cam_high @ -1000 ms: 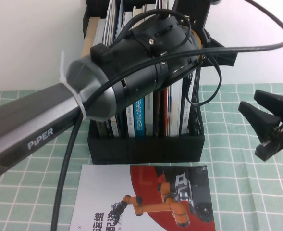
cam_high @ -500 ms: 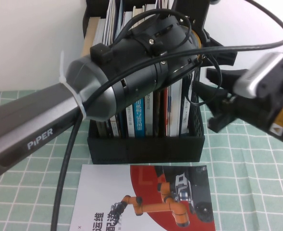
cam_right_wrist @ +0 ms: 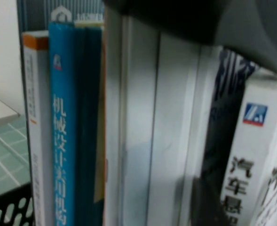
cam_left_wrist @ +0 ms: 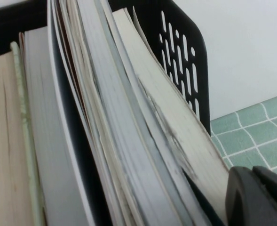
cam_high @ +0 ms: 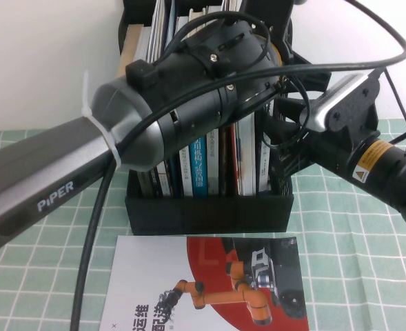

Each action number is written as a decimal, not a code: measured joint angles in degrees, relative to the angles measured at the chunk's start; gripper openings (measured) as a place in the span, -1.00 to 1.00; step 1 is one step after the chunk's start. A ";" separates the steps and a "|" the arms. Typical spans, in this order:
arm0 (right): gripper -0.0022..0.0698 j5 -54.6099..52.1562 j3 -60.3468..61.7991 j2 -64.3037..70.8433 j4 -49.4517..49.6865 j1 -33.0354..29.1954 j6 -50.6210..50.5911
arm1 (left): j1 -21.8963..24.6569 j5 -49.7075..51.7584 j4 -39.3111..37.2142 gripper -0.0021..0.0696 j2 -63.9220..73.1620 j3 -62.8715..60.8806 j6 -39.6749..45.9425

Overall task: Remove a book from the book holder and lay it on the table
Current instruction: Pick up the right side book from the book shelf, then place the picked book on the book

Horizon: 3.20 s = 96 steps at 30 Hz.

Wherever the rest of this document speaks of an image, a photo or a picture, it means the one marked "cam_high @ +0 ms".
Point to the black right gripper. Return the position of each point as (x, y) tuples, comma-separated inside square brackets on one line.
[(289, 138)]

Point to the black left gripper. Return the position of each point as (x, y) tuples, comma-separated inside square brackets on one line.
[(306, 79)]

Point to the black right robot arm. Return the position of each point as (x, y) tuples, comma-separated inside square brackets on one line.
[(395, 186)]

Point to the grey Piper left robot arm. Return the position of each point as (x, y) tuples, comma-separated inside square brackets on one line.
[(51, 172)]

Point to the white brochure orange robot arm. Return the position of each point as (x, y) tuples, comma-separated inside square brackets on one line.
[(147, 269)]

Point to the blue spine mechanical design book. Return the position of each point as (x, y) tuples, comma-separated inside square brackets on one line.
[(199, 165)]

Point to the black mesh book holder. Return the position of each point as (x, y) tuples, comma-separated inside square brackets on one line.
[(209, 213)]

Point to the white spine book black logo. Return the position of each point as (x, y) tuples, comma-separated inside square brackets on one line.
[(163, 182)]

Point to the cyan spine book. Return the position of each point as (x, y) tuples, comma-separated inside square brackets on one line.
[(132, 45)]

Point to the green white checked tablecloth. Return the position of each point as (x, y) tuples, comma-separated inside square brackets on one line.
[(361, 258)]

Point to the white curved thin booklet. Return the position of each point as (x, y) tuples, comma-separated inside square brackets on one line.
[(156, 27)]

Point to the white zip tie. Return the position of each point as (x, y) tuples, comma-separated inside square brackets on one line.
[(99, 127)]

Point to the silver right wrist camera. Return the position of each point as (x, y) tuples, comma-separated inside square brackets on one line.
[(321, 107)]

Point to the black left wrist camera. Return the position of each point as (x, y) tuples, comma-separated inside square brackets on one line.
[(264, 10)]

